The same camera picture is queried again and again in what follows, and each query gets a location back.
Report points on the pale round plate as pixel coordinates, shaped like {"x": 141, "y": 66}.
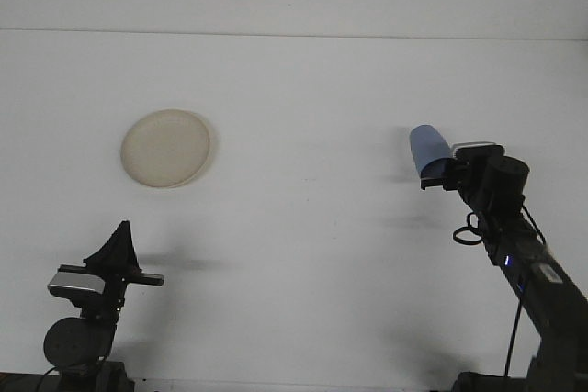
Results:
{"x": 165, "y": 148}

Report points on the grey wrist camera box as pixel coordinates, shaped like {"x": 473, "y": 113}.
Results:
{"x": 75, "y": 283}
{"x": 473, "y": 146}

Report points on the pale blue cup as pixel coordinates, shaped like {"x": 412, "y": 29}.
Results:
{"x": 427, "y": 146}

